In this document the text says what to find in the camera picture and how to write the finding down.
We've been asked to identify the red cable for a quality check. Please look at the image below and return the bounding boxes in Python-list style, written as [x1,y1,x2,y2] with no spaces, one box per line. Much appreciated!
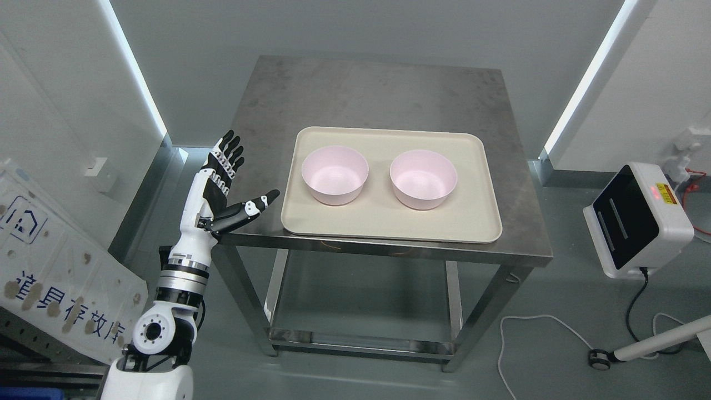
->
[684,168,711,237]

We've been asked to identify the white black box device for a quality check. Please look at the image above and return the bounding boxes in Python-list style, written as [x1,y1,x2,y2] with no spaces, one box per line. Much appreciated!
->
[583,162,695,279]

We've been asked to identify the white stand leg with caster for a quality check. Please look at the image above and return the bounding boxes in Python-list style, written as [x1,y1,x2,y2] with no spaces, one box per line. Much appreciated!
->
[587,316,710,371]

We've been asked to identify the white wall plug right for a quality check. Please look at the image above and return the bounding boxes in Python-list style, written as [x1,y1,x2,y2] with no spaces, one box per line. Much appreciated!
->
[672,127,705,174]

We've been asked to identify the blue crate on floor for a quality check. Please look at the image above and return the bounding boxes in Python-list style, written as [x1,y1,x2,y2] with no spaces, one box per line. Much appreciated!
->
[1,387,64,400]

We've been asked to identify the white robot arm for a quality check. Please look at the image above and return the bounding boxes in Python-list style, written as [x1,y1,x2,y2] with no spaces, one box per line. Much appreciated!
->
[100,230,217,399]

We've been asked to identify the stainless steel table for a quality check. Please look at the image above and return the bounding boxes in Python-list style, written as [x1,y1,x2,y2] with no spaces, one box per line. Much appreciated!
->
[213,56,553,374]

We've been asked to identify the black power cable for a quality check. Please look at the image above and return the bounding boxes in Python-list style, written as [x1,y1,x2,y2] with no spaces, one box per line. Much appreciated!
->
[626,268,687,355]

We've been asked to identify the white wall socket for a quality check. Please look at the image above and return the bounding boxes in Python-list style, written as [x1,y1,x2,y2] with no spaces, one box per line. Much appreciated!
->
[84,157,110,179]

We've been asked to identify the beige plastic tray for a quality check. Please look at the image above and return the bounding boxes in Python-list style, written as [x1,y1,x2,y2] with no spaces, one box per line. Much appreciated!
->
[281,127,503,244]

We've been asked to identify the white sign board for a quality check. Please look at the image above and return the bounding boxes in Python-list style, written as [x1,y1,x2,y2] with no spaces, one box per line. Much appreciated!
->
[1,160,148,363]

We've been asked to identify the white cable on floor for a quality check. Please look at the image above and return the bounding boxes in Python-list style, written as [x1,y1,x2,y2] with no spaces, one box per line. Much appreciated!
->
[498,314,595,400]

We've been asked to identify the pink bowl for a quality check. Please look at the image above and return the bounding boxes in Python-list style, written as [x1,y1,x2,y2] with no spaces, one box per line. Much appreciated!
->
[389,149,459,211]
[301,146,370,207]

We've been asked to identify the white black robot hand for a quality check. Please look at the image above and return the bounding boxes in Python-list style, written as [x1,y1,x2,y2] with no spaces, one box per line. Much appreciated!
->
[179,130,281,240]

